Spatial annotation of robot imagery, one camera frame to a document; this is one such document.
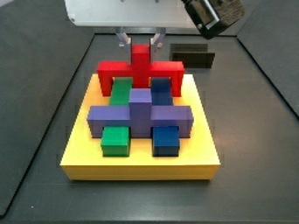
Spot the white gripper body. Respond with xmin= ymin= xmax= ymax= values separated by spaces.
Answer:
xmin=64 ymin=0 xmax=195 ymax=28

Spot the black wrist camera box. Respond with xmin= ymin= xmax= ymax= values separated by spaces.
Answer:
xmin=181 ymin=0 xmax=245 ymax=39

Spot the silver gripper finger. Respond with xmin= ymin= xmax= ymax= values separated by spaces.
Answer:
xmin=115 ymin=27 xmax=131 ymax=52
xmin=149 ymin=27 xmax=165 ymax=53

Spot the blue long block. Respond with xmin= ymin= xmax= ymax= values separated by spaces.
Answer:
xmin=151 ymin=77 xmax=180 ymax=157

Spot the black metal bracket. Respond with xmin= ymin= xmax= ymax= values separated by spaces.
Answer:
xmin=169 ymin=44 xmax=215 ymax=68

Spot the purple cross-shaped block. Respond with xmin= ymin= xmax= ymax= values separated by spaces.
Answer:
xmin=87 ymin=88 xmax=193 ymax=138

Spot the green long block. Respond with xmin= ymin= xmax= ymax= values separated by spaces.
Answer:
xmin=100 ymin=77 xmax=132 ymax=157

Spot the yellow base board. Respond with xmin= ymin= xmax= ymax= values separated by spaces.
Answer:
xmin=60 ymin=74 xmax=220 ymax=180

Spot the red cross-shaped block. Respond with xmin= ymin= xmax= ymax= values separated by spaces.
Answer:
xmin=97 ymin=44 xmax=184 ymax=97

